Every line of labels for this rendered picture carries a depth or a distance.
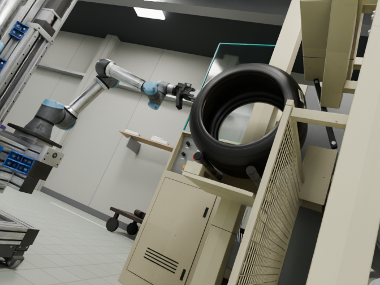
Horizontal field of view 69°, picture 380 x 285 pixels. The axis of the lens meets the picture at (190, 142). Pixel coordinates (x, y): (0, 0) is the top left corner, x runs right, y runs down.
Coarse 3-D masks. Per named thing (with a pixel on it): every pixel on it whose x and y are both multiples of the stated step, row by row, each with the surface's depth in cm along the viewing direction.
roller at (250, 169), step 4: (248, 168) 127; (252, 168) 127; (248, 172) 126; (252, 172) 126; (256, 172) 127; (252, 176) 128; (256, 176) 130; (252, 180) 135; (256, 180) 134; (260, 180) 137; (256, 184) 140
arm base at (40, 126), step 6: (36, 120) 161; (42, 120) 162; (48, 120) 164; (30, 126) 159; (36, 126) 159; (42, 126) 161; (48, 126) 164; (42, 132) 160; (48, 132) 164; (48, 138) 164
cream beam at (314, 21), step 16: (304, 0) 122; (320, 0) 119; (304, 16) 129; (320, 16) 126; (304, 32) 138; (320, 32) 134; (304, 48) 148; (320, 48) 143; (352, 48) 136; (304, 64) 160; (320, 64) 155; (352, 64) 146; (320, 80) 167
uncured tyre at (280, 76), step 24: (240, 72) 146; (264, 72) 140; (216, 96) 168; (240, 96) 173; (264, 96) 167; (288, 96) 129; (192, 120) 146; (216, 120) 173; (288, 120) 125; (216, 144) 134; (240, 144) 129; (264, 144) 125; (216, 168) 155; (240, 168) 132; (264, 168) 133
